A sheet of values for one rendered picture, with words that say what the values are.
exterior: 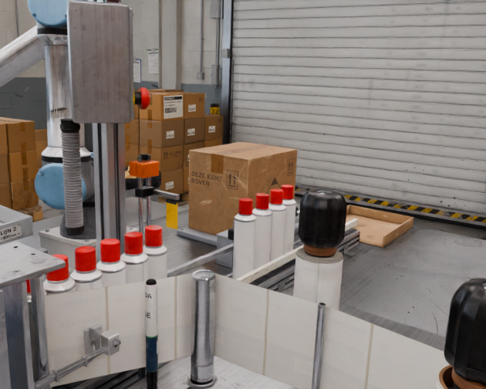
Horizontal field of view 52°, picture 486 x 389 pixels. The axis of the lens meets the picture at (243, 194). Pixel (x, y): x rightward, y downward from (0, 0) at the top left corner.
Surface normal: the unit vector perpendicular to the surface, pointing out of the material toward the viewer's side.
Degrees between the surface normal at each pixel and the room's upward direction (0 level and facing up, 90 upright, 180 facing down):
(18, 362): 90
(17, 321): 90
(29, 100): 90
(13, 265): 0
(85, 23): 90
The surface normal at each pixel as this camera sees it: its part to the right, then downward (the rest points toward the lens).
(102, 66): 0.33, 0.24
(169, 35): -0.53, 0.18
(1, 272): 0.04, -0.97
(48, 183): -0.05, 0.32
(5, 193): 0.88, 0.10
